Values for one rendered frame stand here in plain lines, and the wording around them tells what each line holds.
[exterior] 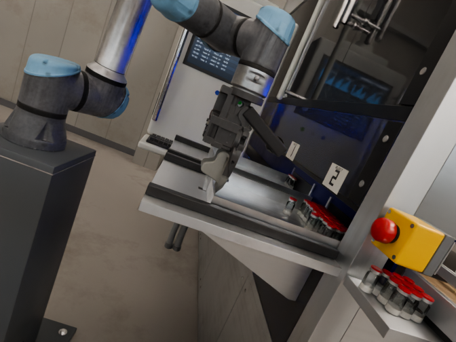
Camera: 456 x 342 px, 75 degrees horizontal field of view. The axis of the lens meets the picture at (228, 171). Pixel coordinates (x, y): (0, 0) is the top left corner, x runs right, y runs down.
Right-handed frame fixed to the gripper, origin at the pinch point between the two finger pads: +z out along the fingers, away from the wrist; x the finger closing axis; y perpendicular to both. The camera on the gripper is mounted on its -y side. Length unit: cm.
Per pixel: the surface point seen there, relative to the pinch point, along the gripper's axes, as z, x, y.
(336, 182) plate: -9.6, -4.8, -26.4
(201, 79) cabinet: -22, -89, 12
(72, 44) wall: -10, -335, 170
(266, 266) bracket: 12.5, 2.6, -16.1
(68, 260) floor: 91, -88, 44
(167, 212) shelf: 4.0, 11.0, 8.7
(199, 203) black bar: 1.8, 8.2, 3.8
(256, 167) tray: 2, -54, -21
